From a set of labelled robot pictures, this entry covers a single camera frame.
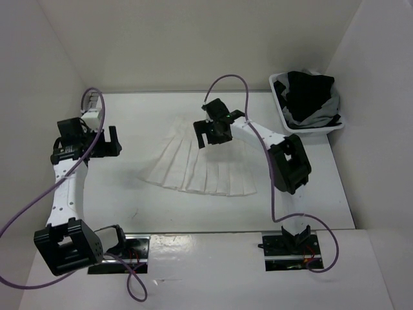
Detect white pleated skirt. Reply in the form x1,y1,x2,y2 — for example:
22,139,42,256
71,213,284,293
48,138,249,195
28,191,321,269
138,116,256,197

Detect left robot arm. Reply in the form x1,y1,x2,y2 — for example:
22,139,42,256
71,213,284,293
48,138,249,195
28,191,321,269
34,115,122,276

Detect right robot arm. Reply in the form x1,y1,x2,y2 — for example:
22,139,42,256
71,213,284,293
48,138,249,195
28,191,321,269
193,99,312,223

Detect white plastic basket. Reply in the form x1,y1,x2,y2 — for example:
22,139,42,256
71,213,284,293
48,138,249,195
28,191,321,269
268,73,345,137

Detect black skirt in basket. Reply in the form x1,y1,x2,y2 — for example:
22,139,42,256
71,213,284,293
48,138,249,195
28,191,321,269
273,69,343,127

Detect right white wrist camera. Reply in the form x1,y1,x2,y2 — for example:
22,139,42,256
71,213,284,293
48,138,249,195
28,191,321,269
201,101,216,122

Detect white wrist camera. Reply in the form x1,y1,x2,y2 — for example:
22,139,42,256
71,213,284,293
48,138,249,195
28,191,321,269
81,108,102,132
201,101,216,122

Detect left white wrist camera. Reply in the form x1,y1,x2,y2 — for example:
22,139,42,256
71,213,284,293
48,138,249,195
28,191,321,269
81,108,102,132

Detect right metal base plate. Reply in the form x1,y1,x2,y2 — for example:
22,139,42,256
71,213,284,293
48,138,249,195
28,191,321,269
257,231,324,271

